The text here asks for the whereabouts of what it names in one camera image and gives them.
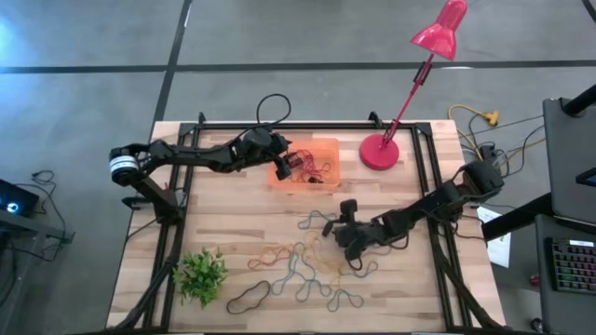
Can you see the small red object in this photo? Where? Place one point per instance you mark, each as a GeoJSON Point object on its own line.
{"type": "Point", "coordinates": [535, 280]}

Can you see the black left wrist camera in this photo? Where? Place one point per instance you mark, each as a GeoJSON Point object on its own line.
{"type": "Point", "coordinates": [271, 152]}

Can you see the wide black rubber band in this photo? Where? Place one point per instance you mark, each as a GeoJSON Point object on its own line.
{"type": "Point", "coordinates": [229, 306]}

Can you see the red desk lamp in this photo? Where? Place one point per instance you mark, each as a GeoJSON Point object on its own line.
{"type": "Point", "coordinates": [379, 153]}

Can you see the orange translucent plastic bin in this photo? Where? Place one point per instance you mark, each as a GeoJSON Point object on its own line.
{"type": "Point", "coordinates": [326, 144]}

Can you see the grey panel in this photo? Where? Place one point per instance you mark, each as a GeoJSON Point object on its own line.
{"type": "Point", "coordinates": [568, 153]}

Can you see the green artificial plant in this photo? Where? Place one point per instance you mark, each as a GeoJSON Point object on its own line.
{"type": "Point", "coordinates": [200, 277]}

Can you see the backlit keyboard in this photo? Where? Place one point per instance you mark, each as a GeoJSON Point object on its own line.
{"type": "Point", "coordinates": [575, 267]}

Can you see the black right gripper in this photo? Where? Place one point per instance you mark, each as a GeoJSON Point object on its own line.
{"type": "Point", "coordinates": [348, 209]}

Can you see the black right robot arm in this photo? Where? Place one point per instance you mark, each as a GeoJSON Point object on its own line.
{"type": "Point", "coordinates": [442, 200]}

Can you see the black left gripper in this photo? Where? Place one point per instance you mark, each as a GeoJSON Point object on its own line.
{"type": "Point", "coordinates": [283, 173]}

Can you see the black power adapter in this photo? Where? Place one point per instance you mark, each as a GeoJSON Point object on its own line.
{"type": "Point", "coordinates": [488, 152]}

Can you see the grey desk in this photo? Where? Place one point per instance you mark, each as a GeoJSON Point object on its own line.
{"type": "Point", "coordinates": [545, 302]}

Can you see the black metal bar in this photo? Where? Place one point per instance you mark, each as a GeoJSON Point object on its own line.
{"type": "Point", "coordinates": [579, 102]}
{"type": "Point", "coordinates": [521, 216]}

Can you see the white paper sheet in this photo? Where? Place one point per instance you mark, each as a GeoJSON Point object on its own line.
{"type": "Point", "coordinates": [500, 246]}

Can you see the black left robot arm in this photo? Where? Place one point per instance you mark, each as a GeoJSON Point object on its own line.
{"type": "Point", "coordinates": [195, 156]}

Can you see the black device blue light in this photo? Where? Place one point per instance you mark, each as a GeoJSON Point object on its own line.
{"type": "Point", "coordinates": [18, 197]}

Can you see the black aluminium table frame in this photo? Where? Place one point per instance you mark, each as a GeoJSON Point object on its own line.
{"type": "Point", "coordinates": [302, 126]}

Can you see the dark red rubber band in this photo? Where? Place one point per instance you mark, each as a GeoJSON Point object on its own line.
{"type": "Point", "coordinates": [311, 151]}

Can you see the grey side table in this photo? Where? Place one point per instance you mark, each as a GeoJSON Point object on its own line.
{"type": "Point", "coordinates": [28, 226]}

